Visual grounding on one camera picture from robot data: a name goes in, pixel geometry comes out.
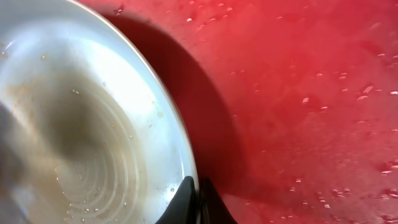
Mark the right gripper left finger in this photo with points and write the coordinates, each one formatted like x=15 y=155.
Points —
x=182 y=208

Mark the red plastic tray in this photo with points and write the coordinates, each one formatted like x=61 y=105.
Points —
x=291 y=106

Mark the light blue plate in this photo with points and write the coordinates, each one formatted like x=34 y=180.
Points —
x=89 y=133

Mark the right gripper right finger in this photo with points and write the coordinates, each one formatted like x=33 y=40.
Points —
x=212 y=208

